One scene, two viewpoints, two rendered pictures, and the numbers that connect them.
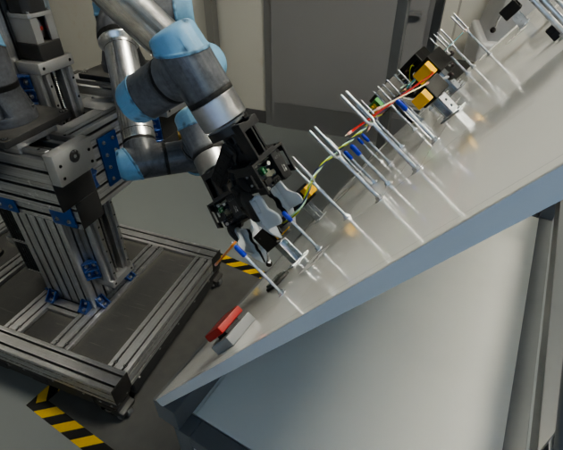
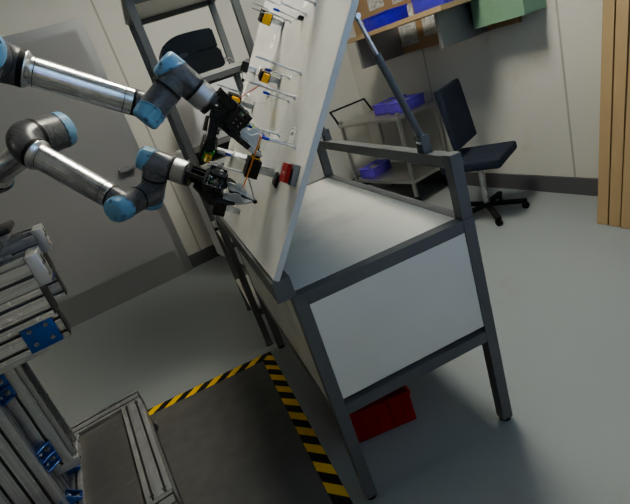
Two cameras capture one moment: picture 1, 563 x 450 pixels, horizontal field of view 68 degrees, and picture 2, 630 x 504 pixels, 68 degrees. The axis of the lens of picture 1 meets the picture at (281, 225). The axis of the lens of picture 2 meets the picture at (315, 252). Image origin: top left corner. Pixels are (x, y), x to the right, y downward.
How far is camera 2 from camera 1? 1.09 m
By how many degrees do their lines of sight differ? 41
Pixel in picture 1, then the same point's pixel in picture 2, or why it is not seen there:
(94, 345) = not seen: outside the picture
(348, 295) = (337, 58)
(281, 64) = not seen: hidden behind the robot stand
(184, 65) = (184, 68)
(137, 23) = (109, 89)
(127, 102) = (151, 110)
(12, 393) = not seen: outside the picture
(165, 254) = (86, 435)
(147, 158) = (132, 194)
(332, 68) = (83, 245)
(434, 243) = (348, 16)
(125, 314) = (109, 483)
